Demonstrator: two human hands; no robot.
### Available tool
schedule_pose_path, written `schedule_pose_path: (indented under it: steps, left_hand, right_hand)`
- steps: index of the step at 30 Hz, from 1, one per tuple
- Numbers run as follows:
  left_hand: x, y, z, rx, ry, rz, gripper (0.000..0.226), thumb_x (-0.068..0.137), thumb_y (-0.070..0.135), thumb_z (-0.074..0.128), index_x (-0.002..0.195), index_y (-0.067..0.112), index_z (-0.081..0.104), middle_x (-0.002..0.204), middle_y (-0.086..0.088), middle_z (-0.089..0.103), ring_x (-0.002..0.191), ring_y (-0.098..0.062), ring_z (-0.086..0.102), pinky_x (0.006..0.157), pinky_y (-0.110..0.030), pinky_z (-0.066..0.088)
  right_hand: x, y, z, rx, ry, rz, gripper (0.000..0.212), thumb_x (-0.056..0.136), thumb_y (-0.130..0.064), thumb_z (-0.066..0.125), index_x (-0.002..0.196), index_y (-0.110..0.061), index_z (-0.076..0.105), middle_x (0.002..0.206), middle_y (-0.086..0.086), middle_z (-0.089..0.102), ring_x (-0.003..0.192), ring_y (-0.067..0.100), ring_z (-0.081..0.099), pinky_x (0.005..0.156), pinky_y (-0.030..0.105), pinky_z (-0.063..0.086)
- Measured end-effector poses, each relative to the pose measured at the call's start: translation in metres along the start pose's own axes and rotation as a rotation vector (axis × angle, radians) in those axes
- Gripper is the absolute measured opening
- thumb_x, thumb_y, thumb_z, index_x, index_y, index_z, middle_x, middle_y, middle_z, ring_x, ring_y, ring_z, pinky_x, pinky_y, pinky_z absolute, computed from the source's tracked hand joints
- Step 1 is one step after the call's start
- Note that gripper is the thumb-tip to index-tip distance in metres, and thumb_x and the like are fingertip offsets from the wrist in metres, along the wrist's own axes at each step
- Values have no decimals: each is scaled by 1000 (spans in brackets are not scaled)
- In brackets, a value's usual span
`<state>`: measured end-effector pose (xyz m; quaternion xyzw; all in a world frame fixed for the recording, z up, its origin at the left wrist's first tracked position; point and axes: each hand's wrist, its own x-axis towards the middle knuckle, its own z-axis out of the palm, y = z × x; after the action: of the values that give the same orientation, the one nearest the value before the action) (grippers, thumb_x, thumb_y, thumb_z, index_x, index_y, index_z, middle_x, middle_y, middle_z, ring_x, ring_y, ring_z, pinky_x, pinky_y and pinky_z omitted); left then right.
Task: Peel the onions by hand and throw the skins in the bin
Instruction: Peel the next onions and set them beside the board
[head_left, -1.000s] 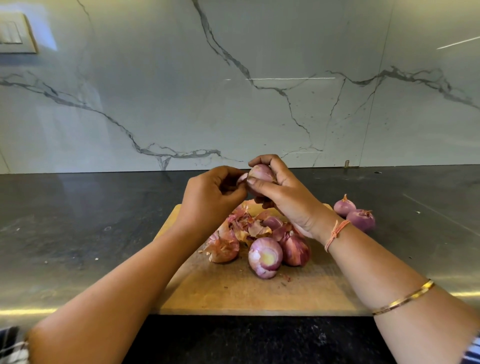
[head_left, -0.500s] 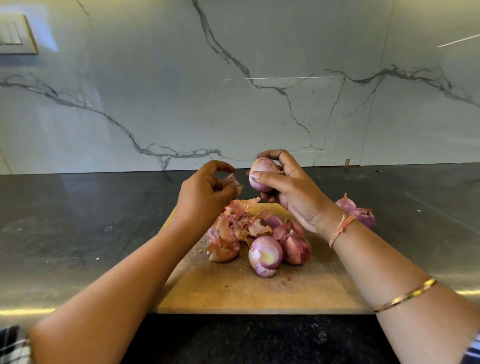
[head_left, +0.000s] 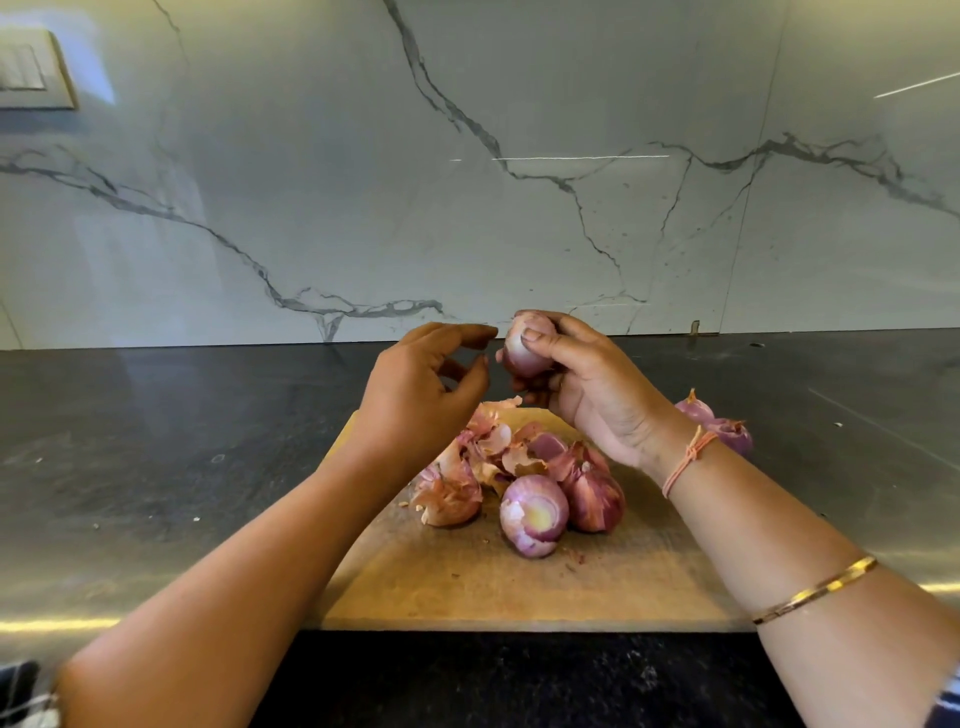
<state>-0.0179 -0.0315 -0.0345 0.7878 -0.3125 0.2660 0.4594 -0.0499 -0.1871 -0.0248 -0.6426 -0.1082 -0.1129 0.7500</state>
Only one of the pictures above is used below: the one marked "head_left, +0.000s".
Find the person's left forearm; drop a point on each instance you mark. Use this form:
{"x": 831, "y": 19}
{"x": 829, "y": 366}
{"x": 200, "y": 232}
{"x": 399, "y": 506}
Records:
{"x": 210, "y": 615}

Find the person's right hand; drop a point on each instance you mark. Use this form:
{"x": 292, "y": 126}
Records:
{"x": 608, "y": 393}

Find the person's left hand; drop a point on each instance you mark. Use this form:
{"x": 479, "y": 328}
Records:
{"x": 408, "y": 402}

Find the person's right forearm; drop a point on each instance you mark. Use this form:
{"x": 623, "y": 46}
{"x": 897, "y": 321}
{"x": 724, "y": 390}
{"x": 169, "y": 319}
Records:
{"x": 810, "y": 578}

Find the brownish red onion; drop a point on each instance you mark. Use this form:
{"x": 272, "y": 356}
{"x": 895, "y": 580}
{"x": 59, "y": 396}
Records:
{"x": 522, "y": 357}

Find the pile of onion peels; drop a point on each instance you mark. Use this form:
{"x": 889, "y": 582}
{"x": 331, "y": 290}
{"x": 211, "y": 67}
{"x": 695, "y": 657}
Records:
{"x": 488, "y": 450}

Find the white wall switch plate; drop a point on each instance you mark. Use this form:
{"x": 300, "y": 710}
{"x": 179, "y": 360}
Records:
{"x": 33, "y": 68}

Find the black white plaid sleeve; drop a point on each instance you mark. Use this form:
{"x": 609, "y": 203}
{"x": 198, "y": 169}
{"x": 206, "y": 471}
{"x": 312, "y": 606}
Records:
{"x": 23, "y": 702}

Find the gold bangle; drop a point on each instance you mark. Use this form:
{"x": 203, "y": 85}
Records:
{"x": 818, "y": 590}

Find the red onion with pale patch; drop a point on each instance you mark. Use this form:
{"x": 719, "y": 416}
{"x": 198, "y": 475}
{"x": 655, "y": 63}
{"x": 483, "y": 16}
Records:
{"x": 534, "y": 515}

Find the small red onion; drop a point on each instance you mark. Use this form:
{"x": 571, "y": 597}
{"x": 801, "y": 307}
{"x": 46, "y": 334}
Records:
{"x": 695, "y": 407}

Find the wooden cutting board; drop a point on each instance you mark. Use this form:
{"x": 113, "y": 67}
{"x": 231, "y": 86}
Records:
{"x": 435, "y": 585}

